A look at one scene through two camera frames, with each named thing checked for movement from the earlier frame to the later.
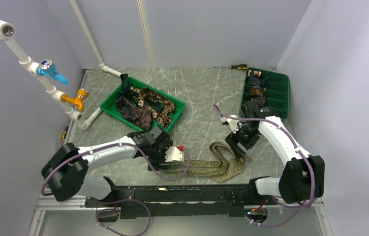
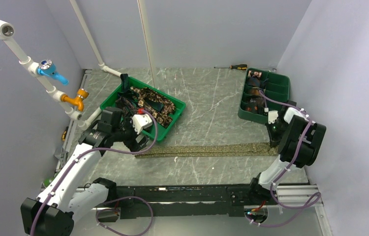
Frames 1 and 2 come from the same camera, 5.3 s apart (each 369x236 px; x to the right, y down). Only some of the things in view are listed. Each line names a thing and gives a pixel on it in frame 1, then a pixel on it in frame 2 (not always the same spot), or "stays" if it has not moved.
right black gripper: (249, 144) → (275, 140)
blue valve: (47, 68) stays
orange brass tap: (77, 101) stays
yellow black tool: (64, 133) stays
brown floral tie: (164, 117) stays
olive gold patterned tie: (230, 165) → (263, 149)
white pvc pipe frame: (5, 31) stays
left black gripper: (164, 145) → (132, 144)
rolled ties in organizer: (257, 87) stays
